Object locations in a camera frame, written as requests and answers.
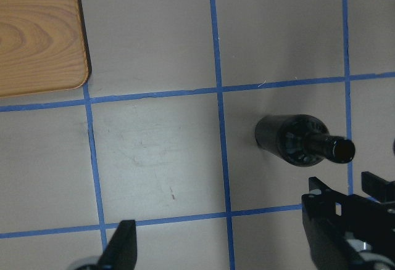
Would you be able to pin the wooden tray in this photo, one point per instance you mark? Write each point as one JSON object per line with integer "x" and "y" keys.
{"x": 43, "y": 47}

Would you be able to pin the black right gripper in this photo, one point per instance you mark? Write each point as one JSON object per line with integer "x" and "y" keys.
{"x": 371, "y": 224}

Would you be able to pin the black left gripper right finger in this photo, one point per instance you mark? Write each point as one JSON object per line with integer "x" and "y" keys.
{"x": 330, "y": 246}

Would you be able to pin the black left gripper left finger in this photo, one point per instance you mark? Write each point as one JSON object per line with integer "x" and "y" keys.
{"x": 121, "y": 251}

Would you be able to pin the dark glass wine bottle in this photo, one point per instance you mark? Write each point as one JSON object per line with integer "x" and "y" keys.
{"x": 302, "y": 140}

